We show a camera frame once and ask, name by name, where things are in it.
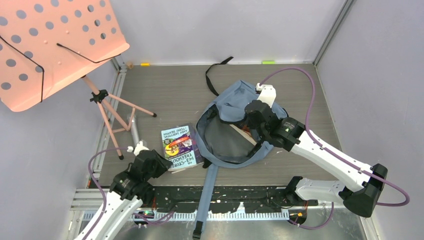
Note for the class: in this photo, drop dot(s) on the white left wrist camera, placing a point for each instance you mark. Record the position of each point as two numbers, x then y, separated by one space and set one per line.
139 147

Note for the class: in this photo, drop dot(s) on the dark sunset cover book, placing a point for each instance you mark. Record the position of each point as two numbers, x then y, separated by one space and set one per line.
244 131

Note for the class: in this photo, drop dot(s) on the silver metal cylinder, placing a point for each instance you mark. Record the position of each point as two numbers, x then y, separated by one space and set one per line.
132 120

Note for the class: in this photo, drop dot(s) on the green tape piece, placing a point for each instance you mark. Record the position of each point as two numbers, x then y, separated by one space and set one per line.
268 62

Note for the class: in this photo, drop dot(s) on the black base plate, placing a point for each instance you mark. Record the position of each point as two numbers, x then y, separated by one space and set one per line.
226 199

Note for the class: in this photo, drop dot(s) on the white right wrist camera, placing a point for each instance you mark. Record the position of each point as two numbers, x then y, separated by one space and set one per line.
266 93

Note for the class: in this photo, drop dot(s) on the light blue backpack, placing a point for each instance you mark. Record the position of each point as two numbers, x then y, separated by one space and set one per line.
222 143

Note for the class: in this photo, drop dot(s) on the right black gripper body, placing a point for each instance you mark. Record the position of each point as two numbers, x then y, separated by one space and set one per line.
262 133

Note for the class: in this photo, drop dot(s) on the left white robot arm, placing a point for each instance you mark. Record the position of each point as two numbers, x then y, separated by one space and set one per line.
129 190

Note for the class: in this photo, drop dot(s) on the pink perforated music stand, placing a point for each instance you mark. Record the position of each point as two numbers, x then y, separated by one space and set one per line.
46 45

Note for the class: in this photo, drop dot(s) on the purple cover book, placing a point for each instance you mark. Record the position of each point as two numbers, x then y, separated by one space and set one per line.
186 153

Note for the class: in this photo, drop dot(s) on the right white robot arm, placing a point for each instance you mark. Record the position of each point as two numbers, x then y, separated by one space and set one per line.
353 187

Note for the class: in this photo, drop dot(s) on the light blue Treehouse book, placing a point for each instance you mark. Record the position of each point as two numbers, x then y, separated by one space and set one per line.
170 134

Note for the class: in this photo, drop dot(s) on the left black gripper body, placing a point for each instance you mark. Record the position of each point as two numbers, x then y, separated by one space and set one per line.
158 168

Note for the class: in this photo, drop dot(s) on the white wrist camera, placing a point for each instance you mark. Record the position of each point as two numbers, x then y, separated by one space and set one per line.
266 93
139 147

